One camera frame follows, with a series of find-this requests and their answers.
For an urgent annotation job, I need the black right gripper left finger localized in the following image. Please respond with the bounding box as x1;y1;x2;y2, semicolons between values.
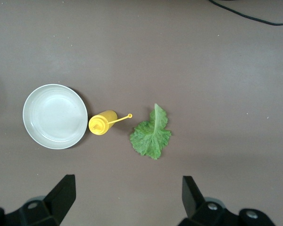
0;174;77;226

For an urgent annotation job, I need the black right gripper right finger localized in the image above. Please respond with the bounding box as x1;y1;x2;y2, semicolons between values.
178;175;278;226

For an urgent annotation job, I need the pale beige round plate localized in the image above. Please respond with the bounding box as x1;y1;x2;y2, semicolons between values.
22;83;89;150

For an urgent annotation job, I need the green lettuce leaf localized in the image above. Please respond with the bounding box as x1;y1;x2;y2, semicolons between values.
129;103;172;161

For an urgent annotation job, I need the yellow squeeze bottle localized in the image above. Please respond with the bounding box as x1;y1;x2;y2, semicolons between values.
88;110;133;136

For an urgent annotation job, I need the long black looped cable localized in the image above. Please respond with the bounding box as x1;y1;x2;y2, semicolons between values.
207;0;283;26

